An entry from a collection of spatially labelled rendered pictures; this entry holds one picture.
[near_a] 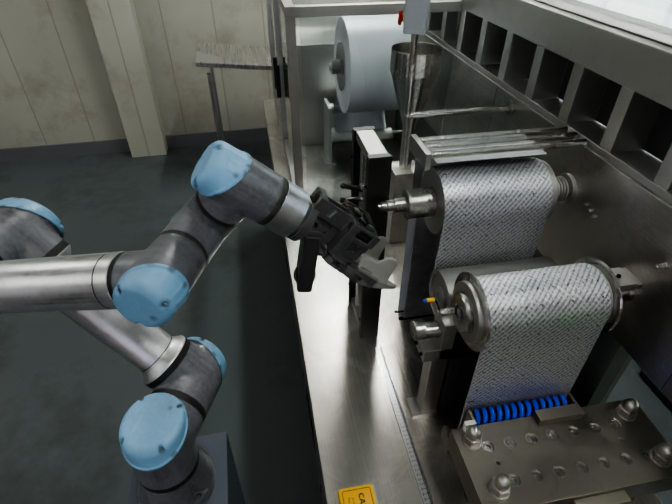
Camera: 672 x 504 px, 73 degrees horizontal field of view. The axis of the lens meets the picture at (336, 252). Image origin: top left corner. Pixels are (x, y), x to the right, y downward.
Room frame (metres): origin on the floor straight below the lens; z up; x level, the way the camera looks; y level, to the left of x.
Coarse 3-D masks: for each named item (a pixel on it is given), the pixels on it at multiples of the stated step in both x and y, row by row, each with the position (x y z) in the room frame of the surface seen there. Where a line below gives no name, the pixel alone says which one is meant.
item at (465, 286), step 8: (600, 272) 0.64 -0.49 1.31; (456, 288) 0.64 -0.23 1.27; (464, 288) 0.62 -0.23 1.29; (472, 288) 0.60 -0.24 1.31; (472, 296) 0.58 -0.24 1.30; (472, 304) 0.58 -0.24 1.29; (480, 304) 0.57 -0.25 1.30; (480, 312) 0.56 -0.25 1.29; (480, 320) 0.55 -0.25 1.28; (480, 328) 0.54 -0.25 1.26; (464, 336) 0.58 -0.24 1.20; (472, 336) 0.55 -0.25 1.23; (480, 336) 0.54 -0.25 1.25
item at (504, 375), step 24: (480, 360) 0.54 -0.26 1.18; (504, 360) 0.55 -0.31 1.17; (528, 360) 0.56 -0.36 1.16; (552, 360) 0.57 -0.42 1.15; (576, 360) 0.58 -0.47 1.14; (480, 384) 0.54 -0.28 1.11; (504, 384) 0.55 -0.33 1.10; (528, 384) 0.56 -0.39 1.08; (552, 384) 0.57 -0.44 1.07; (480, 408) 0.54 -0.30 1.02
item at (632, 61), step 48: (480, 0) 1.49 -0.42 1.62; (528, 0) 1.26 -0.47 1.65; (480, 48) 1.44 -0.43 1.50; (528, 48) 1.29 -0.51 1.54; (576, 48) 1.02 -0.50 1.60; (624, 48) 0.89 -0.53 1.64; (528, 96) 1.15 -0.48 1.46; (576, 96) 0.98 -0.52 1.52; (624, 96) 0.85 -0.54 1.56; (624, 144) 0.84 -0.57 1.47
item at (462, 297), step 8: (456, 296) 0.62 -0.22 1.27; (464, 296) 0.60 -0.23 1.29; (456, 304) 0.61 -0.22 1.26; (464, 304) 0.58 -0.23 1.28; (456, 312) 0.61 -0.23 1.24; (464, 312) 0.58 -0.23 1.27; (472, 312) 0.57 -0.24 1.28; (456, 320) 0.60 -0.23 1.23; (464, 320) 0.57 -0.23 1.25; (472, 320) 0.56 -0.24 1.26; (464, 328) 0.57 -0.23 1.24; (472, 328) 0.56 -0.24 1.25
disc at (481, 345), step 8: (464, 272) 0.64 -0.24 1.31; (456, 280) 0.67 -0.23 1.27; (464, 280) 0.64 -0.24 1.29; (472, 280) 0.61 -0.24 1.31; (480, 288) 0.58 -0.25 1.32; (480, 296) 0.58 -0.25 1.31; (488, 312) 0.55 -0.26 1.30; (488, 320) 0.54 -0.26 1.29; (488, 328) 0.53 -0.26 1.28; (488, 336) 0.53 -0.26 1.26; (472, 344) 0.56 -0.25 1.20; (480, 344) 0.54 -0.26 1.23
